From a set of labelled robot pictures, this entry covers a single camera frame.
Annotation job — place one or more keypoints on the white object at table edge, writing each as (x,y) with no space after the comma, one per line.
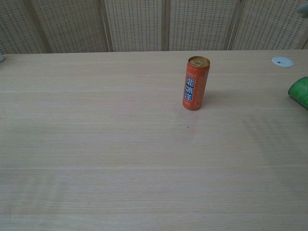
(1,57)

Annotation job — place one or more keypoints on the woven folding screen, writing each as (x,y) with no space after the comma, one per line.
(134,24)

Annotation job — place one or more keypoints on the green cylindrical container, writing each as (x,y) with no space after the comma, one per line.
(300,90)

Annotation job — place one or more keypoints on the orange drink can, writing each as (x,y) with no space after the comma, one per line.
(193,86)

